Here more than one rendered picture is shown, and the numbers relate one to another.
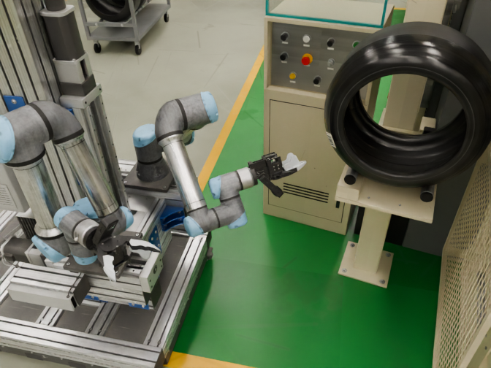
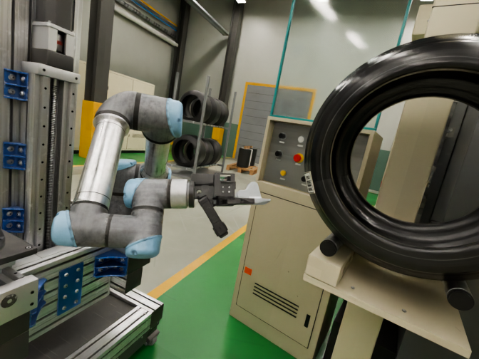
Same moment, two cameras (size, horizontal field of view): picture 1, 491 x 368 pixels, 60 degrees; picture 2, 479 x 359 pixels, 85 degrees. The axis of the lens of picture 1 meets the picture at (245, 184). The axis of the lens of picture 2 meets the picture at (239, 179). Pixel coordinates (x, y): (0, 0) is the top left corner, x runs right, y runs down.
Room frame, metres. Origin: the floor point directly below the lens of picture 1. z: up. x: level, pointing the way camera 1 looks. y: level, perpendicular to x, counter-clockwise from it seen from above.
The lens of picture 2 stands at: (0.60, -0.23, 1.16)
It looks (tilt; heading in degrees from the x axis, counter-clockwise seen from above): 10 degrees down; 8
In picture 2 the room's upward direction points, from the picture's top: 10 degrees clockwise
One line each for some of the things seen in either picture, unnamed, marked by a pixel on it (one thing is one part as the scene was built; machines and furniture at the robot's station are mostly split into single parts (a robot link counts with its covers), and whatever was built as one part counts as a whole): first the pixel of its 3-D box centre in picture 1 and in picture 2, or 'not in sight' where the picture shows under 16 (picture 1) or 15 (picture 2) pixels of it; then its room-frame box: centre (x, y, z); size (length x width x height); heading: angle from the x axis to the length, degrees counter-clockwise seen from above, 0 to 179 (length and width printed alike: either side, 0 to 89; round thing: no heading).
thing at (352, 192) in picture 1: (356, 168); (337, 251); (1.45, -0.47, 0.84); 0.36 x 0.09 x 0.06; 156
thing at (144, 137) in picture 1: (148, 142); (122, 174); (1.62, 0.43, 0.88); 0.13 x 0.12 x 0.14; 117
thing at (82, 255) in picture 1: (87, 243); not in sight; (0.95, 0.51, 0.94); 0.11 x 0.08 x 0.11; 141
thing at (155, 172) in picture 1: (150, 163); (117, 199); (1.62, 0.43, 0.77); 0.15 x 0.15 x 0.10
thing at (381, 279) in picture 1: (366, 262); not in sight; (1.64, -0.69, 0.01); 0.27 x 0.27 x 0.02; 66
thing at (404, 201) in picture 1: (389, 182); (381, 281); (1.39, -0.60, 0.80); 0.37 x 0.36 x 0.02; 66
